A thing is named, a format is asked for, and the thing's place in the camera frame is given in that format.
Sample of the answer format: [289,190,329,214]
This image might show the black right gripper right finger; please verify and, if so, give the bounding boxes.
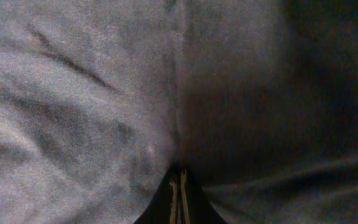
[180,169,227,224]

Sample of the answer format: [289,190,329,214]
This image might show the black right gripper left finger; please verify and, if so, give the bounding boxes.
[134,169,178,224]

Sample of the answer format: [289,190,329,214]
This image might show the dark blue shorts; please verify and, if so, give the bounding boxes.
[0,1,358,223]

